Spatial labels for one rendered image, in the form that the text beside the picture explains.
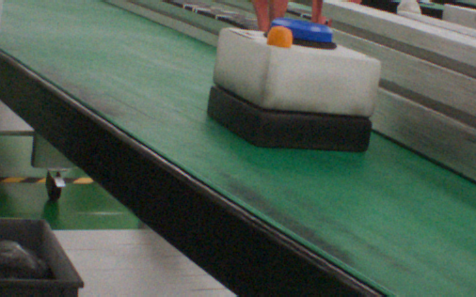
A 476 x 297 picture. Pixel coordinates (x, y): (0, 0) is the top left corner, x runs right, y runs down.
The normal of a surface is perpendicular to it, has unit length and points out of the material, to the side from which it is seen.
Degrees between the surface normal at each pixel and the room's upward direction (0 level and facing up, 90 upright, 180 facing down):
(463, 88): 90
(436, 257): 0
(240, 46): 90
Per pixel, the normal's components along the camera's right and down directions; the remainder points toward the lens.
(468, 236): 0.15, -0.96
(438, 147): -0.90, -0.04
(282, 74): 0.40, 0.27
